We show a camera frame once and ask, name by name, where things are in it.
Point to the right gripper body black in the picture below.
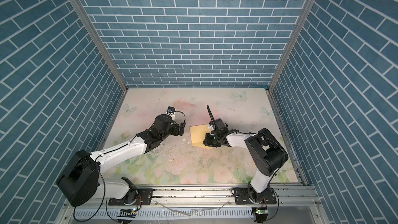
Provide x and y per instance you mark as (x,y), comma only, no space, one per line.
(212,140)

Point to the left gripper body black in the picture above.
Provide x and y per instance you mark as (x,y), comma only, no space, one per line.
(174,130)

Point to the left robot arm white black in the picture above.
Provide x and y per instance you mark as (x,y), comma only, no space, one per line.
(82,178)

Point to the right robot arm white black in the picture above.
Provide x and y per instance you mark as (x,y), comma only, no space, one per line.
(267,153)

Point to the right controller board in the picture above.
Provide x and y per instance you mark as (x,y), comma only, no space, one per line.
(261,211)

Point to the controller board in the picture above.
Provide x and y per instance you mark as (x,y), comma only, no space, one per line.
(127,213)
(261,211)

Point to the left controller board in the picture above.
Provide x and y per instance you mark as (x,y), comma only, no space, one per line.
(127,213)

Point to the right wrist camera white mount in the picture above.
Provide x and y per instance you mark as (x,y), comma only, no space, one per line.
(219,126)

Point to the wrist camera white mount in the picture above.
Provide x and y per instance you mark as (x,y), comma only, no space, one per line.
(171,112)
(219,126)

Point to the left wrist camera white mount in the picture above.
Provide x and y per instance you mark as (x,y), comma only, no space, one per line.
(171,112)

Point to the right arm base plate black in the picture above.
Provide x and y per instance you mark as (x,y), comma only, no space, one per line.
(244,196)

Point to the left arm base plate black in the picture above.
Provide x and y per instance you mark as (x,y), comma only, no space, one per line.
(142,196)

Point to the white slotted cable duct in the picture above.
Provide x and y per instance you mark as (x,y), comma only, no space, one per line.
(162,213)

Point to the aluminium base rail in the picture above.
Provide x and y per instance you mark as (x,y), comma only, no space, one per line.
(206,196)

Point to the left aluminium corner post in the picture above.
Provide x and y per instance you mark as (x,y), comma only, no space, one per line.
(87,23)

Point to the aluminium corner post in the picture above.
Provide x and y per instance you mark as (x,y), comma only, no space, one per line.
(87,23)
(292,40)

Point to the right aluminium corner post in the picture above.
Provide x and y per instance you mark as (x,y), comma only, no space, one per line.
(292,40)

